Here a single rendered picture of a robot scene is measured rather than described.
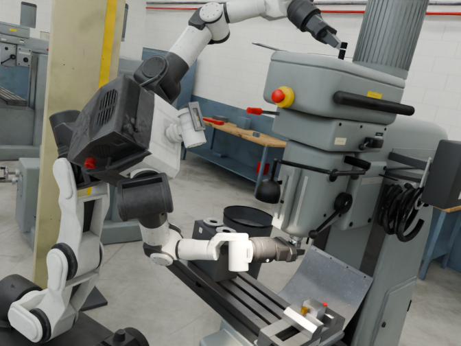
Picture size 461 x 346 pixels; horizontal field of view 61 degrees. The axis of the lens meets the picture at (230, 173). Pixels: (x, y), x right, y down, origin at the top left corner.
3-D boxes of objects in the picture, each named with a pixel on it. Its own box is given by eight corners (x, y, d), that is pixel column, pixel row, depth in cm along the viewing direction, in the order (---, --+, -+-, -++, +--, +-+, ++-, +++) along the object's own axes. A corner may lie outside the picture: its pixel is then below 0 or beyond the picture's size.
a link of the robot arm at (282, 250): (300, 245, 133) (271, 246, 127) (293, 270, 135) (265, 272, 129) (279, 229, 143) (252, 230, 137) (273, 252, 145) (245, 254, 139)
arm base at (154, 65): (126, 84, 124) (158, 90, 121) (140, 50, 128) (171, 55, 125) (145, 106, 138) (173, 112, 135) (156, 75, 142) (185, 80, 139)
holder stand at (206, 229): (214, 283, 161) (222, 238, 156) (187, 257, 178) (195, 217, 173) (237, 278, 168) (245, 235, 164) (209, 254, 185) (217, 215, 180)
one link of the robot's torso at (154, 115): (40, 183, 115) (123, 149, 97) (64, 92, 131) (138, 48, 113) (119, 213, 137) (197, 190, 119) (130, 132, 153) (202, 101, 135)
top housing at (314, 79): (320, 117, 105) (335, 55, 101) (253, 99, 123) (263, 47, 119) (398, 126, 136) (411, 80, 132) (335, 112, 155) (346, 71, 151)
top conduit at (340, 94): (341, 104, 103) (345, 91, 102) (328, 101, 106) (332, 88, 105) (413, 117, 133) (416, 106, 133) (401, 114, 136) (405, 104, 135)
